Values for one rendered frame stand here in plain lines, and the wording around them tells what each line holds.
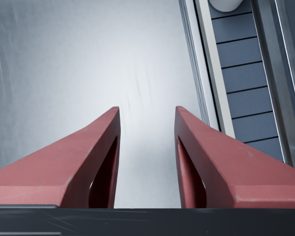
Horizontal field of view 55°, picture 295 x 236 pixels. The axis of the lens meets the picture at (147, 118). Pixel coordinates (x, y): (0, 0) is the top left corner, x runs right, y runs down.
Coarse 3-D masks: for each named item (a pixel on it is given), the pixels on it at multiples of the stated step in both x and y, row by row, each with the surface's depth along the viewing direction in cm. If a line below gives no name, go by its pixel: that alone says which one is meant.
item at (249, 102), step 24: (216, 24) 43; (240, 24) 43; (240, 48) 43; (240, 72) 42; (264, 72) 43; (240, 96) 42; (264, 96) 42; (240, 120) 42; (264, 120) 42; (264, 144) 42
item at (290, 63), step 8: (272, 0) 35; (280, 0) 35; (272, 8) 36; (280, 8) 35; (280, 16) 35; (280, 24) 35; (288, 24) 35; (280, 32) 35; (288, 32) 35; (280, 40) 35; (288, 40) 34; (280, 48) 35; (288, 48) 34; (288, 56) 34; (288, 64) 34; (288, 72) 35; (288, 80) 35; (288, 88) 35
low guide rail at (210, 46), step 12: (204, 0) 39; (204, 12) 39; (204, 24) 39; (204, 36) 40; (216, 48) 39; (216, 60) 39; (216, 72) 39; (216, 84) 39; (216, 96) 40; (228, 108) 39; (228, 120) 38; (228, 132) 38
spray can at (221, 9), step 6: (210, 0) 42; (216, 0) 41; (222, 0) 40; (228, 0) 39; (234, 0) 39; (240, 0) 40; (216, 6) 42; (222, 6) 41; (228, 6) 41; (234, 6) 41; (222, 12) 43; (228, 12) 43
